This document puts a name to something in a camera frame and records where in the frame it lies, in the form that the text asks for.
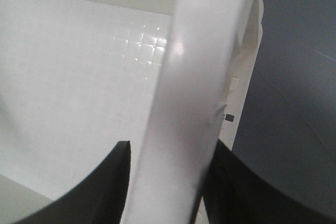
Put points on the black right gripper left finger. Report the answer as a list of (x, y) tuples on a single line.
[(99, 198)]

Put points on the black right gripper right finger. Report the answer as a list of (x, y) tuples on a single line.
[(232, 193)]

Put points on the white plastic tote bin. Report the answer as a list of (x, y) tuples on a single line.
[(78, 76)]

